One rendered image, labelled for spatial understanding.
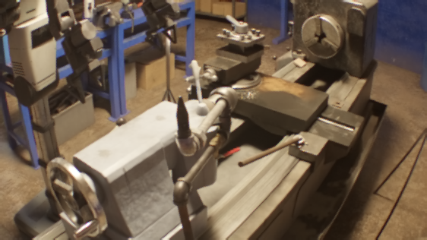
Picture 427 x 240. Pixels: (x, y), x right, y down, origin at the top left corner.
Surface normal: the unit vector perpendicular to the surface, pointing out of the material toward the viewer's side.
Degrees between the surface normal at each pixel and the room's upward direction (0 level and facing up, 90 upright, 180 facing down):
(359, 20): 90
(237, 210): 0
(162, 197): 70
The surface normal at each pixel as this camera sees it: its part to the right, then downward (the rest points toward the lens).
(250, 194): 0.01, -0.88
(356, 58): -0.57, 0.39
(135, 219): 0.77, -0.05
